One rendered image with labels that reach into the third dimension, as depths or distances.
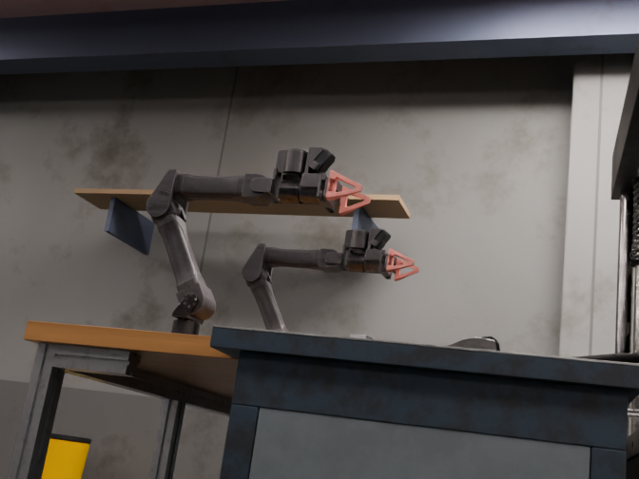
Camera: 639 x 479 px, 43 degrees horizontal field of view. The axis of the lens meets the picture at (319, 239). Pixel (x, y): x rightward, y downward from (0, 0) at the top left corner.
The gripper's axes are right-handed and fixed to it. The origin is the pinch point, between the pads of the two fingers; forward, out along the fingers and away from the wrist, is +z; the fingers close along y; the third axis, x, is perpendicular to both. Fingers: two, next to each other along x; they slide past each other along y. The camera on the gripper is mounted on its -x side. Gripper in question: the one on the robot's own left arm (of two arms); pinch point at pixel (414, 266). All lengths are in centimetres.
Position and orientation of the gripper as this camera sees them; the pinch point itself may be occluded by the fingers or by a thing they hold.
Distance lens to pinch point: 240.7
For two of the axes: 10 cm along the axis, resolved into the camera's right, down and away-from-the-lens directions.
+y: 3.0, 3.1, 9.0
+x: -1.5, 9.5, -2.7
